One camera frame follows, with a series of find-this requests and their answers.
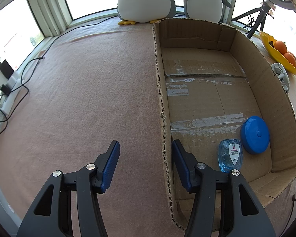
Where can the brown cardboard box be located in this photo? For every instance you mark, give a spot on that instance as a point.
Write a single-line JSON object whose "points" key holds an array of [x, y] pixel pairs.
{"points": [[211, 79]]}

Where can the black tripod stand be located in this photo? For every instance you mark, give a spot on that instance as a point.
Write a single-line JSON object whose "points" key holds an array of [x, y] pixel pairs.
{"points": [[256, 18]]}

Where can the small penguin plush toy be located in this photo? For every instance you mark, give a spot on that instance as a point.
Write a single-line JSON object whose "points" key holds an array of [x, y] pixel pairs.
{"points": [[208, 10]]}

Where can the blue round tape measure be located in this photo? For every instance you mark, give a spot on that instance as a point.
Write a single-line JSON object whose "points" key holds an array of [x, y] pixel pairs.
{"points": [[255, 136]]}

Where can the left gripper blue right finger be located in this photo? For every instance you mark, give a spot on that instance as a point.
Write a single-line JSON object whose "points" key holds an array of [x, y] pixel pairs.
{"points": [[242, 214]]}

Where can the blue clear small bottle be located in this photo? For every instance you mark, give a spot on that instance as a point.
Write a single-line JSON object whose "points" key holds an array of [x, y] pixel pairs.
{"points": [[230, 155]]}

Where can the yellow fruit bowl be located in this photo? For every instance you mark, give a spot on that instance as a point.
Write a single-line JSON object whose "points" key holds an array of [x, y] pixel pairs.
{"points": [[274, 53]]}

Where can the white travel adapter plug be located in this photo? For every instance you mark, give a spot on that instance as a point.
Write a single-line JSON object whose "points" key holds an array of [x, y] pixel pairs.
{"points": [[281, 73]]}

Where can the white power strip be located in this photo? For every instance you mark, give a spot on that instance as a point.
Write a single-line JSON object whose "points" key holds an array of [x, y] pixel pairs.
{"points": [[9, 88]]}

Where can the pink towel mat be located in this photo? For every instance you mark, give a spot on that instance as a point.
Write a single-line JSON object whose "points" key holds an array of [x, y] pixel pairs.
{"points": [[94, 85]]}

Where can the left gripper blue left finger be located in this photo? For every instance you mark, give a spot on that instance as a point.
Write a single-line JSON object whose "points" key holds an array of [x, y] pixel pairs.
{"points": [[50, 212]]}

